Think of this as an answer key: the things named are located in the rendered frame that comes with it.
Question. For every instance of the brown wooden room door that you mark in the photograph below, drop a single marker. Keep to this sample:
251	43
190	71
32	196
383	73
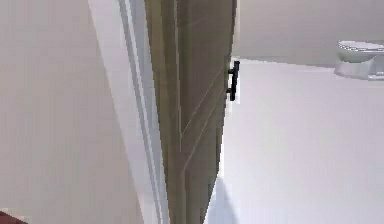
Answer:
196	100

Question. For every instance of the white toilet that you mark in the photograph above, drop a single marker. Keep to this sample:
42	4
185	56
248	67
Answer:
360	58

